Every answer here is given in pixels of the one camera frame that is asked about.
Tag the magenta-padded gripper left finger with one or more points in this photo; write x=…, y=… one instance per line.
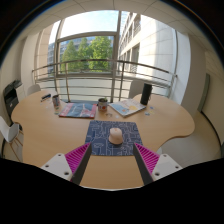
x=56, y=165

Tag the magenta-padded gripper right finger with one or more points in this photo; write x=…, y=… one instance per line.
x=166, y=165

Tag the round yellow sticker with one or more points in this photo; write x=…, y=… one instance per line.
x=152, y=112

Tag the black cylindrical bottle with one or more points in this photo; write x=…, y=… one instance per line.
x=146, y=94

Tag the black printer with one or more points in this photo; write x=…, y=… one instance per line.
x=10, y=96

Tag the metal balcony railing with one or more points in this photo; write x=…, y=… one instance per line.
x=90, y=61

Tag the large glass window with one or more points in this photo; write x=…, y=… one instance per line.
x=86, y=23

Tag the round blue sticker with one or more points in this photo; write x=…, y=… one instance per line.
x=147, y=113

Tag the black stapler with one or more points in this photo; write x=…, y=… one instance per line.
x=45, y=97

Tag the white computer mouse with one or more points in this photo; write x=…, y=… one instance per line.
x=115, y=136

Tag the white chair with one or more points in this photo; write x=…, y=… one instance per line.
x=8, y=131
x=33, y=89
x=135, y=89

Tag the light blue cover magazine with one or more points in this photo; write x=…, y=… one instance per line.
x=126, y=107

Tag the small potted plant cup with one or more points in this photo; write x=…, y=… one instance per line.
x=102, y=106

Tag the blue patterned mouse pad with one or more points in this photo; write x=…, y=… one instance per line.
x=96, y=140

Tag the red cover magazine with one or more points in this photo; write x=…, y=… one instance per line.
x=78, y=110

